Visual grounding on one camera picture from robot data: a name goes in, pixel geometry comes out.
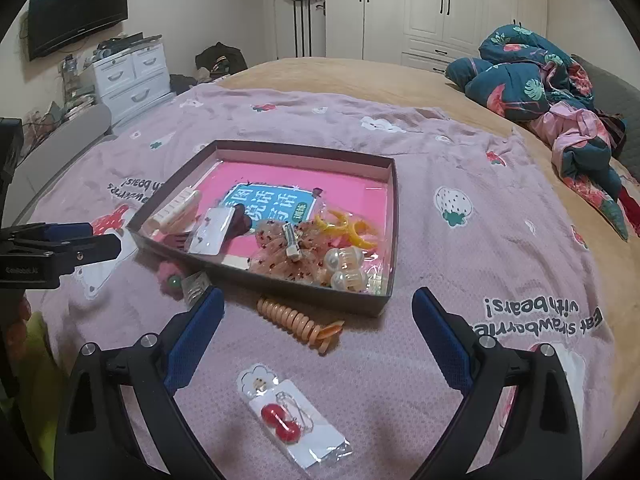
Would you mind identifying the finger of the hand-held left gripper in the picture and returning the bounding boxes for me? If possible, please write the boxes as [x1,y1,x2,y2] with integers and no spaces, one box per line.
[10,236,122,267]
[0,221,94,244]

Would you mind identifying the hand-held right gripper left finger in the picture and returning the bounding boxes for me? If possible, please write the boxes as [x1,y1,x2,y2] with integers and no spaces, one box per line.
[52,285,226,480]

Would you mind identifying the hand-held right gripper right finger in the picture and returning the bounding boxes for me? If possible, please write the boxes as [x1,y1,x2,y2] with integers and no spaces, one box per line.
[411,286,586,480]

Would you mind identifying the green clear packet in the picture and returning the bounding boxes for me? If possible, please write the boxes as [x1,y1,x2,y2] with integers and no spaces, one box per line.
[180,271,211,308]

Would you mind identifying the cream hair claw clip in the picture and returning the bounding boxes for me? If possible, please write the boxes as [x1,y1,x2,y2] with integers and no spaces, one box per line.
[151,190,202,233]

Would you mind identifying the orange spiral hair tie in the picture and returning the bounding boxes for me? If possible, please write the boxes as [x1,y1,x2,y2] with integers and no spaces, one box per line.
[256,297,346,356]

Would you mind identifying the shallow cardboard box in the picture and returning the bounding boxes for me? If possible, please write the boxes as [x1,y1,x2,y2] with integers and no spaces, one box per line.
[125,140,401,318]

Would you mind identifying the red cherry earring card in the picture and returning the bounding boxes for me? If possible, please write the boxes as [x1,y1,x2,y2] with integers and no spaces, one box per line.
[236,362,352,472]

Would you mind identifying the white earring card packet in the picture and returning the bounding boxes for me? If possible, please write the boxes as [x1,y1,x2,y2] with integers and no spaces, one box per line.
[186,207,236,256]

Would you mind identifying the pearl hair clip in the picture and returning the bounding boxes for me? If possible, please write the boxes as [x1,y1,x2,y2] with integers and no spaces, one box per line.
[322,247,366,291]

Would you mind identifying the yellow hair clip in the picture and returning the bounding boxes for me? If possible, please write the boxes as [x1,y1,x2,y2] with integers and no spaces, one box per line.
[315,210,379,250]

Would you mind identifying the person's left hand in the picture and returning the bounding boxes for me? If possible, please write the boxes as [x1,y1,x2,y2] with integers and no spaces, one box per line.
[0,294,33,361]

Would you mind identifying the grey padded bench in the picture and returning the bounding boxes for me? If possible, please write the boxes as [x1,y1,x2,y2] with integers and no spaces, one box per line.
[10,104,113,226]

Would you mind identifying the pink fuzzy hair accessory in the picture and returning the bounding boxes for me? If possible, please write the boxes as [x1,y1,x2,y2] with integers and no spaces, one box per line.
[152,260,187,297]

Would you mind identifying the pile of desk clutter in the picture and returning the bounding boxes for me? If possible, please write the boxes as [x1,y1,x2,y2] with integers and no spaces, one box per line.
[22,50,101,126]

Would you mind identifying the white drawer cabinet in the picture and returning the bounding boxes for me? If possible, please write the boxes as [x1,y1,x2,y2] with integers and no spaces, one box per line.
[92,40,173,128]

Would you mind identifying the green trousers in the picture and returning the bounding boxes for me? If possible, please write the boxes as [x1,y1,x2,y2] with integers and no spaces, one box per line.
[0,310,66,480]

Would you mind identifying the black television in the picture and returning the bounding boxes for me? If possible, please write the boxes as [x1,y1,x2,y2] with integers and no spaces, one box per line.
[27,0,128,62]

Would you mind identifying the dark cloth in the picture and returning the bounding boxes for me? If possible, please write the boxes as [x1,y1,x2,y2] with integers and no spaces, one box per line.
[170,74,201,95]

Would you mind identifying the pink printed blanket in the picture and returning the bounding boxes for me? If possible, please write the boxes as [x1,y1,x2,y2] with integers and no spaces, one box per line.
[20,82,623,480]

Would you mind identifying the dark bag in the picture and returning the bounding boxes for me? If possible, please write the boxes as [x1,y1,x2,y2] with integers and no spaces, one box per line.
[195,42,248,76]

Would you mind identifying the red cloth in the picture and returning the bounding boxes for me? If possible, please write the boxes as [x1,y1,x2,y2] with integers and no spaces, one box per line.
[620,180,640,238]

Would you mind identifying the teal floral quilt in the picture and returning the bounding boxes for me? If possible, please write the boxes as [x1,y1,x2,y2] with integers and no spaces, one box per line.
[445,24,631,243]

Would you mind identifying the beige bed sheet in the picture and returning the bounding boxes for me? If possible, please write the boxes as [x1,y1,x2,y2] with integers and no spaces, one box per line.
[220,57,640,311]

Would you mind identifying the grey headboard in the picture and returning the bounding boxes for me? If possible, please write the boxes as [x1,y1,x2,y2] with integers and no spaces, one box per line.
[570,55,640,181]

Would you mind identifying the white door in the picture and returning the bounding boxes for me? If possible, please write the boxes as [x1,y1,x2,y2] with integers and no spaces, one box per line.
[272,0,328,58]

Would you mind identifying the white wardrobe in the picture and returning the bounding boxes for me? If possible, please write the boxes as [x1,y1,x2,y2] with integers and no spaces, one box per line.
[325,0,551,76]

